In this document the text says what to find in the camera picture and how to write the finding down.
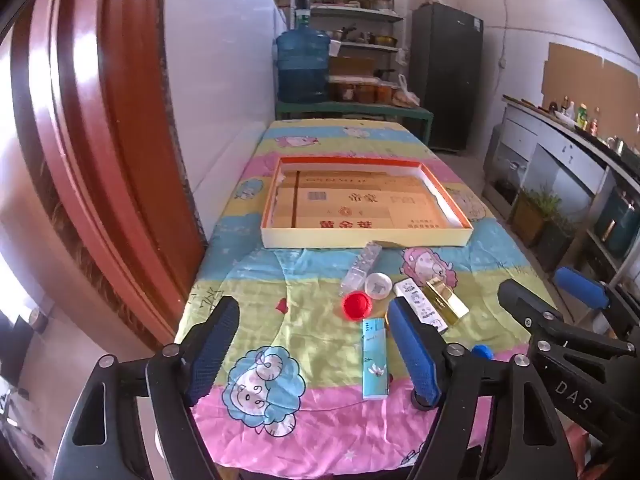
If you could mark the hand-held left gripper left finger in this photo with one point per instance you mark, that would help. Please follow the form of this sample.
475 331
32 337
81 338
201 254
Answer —
212 350

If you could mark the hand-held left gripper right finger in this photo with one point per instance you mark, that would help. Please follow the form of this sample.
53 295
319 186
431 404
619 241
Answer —
410 345

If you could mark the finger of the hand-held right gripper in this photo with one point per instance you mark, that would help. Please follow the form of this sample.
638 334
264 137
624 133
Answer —
580 287
520 300

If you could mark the teal flower-print lighter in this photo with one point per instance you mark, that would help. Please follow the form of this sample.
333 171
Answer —
375 360

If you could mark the white cartoon-print lighter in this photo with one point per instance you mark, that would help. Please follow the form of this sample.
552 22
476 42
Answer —
422 307

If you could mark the blue bottle cap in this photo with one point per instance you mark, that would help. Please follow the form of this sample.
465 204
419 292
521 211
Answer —
482 351

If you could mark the red bottle cap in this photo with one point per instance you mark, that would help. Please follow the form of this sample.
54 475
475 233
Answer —
356 306

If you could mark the white bottle cap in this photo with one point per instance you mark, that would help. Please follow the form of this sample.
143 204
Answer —
377 286

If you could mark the clear floral lighter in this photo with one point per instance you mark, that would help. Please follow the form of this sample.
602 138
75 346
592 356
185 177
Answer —
362 265

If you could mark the shallow orange-rimmed cardboard tray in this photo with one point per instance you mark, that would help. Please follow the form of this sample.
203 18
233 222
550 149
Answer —
350 239

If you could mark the dark planter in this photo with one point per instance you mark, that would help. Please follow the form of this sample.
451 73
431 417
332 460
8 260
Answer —
555 245

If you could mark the dark teal container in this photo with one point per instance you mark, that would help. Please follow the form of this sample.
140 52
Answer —
617 220

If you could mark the brown planter with plants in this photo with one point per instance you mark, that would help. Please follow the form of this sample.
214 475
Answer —
530 217

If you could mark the cartoon printed blanket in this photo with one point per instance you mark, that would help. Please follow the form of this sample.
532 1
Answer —
310 285

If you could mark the grey counter cabinet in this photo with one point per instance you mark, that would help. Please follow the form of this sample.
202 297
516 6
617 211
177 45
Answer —
550 160

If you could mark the flattened printed cardboard sheet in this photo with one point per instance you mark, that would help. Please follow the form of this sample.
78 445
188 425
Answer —
350 200

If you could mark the green condiment bottle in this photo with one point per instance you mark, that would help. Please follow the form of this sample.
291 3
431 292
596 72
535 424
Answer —
581 116

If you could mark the clear condiment bottle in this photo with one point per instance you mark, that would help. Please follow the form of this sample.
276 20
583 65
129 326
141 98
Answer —
567 106

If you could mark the red wooden door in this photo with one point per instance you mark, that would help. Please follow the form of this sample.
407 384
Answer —
100 160

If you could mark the plastic bag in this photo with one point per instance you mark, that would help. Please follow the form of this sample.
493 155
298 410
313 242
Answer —
406 96

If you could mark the dark grey refrigerator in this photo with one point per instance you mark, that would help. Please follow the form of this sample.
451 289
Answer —
445 75

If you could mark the orange food jar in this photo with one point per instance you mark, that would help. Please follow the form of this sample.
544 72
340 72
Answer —
344 92
384 94
366 93

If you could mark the brown cardboard box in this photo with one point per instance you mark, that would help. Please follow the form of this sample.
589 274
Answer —
352 66

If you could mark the brass cooking pot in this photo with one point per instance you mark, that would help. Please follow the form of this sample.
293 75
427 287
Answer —
385 40

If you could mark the blue water jug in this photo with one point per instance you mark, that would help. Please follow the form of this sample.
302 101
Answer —
302 65

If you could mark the white container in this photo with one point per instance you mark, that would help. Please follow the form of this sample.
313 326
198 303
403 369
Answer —
335 49

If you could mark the white shelf rack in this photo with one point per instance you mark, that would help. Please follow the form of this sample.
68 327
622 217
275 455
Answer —
350 12

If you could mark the cardboard sheet on wall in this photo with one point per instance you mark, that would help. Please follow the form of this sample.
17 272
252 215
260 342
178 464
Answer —
590 80

